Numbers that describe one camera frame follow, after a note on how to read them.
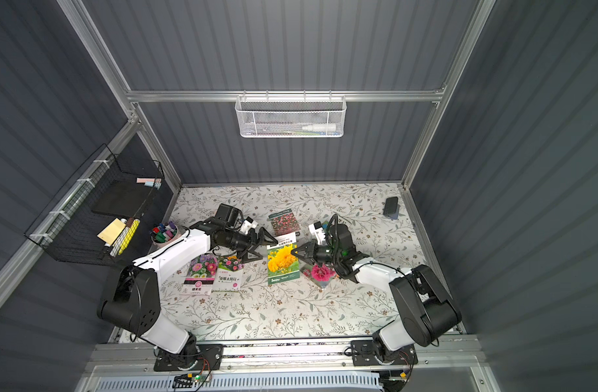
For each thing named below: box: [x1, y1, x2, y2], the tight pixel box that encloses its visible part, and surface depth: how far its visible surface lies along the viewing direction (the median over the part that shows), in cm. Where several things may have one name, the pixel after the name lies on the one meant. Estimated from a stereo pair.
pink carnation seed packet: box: [299, 262, 338, 290], surface depth 91 cm
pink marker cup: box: [148, 221, 179, 248], surface depth 90 cm
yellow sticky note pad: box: [96, 217, 127, 246], surface depth 71 cm
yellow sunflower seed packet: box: [266, 231, 300, 286], surface depth 82 cm
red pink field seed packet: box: [267, 208, 301, 238], surface depth 108 cm
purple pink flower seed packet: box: [181, 253, 219, 295], surface depth 91 cm
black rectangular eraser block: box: [382, 196, 400, 220], surface depth 110 cm
